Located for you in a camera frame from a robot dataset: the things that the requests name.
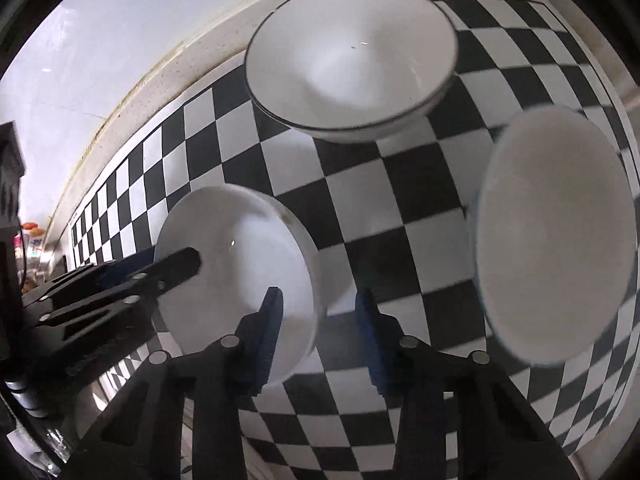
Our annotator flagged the small white bowl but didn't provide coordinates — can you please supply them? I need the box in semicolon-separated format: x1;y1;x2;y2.
155;184;326;382

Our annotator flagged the white bowl blue rim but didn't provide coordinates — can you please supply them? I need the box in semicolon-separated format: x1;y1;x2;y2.
468;105;636;366

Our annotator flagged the white bowl black rim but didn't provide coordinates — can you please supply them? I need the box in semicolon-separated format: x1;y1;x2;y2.
244;0;459;143

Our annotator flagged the black white checkered mat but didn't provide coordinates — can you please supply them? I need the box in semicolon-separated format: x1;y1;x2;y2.
65;0;639;479

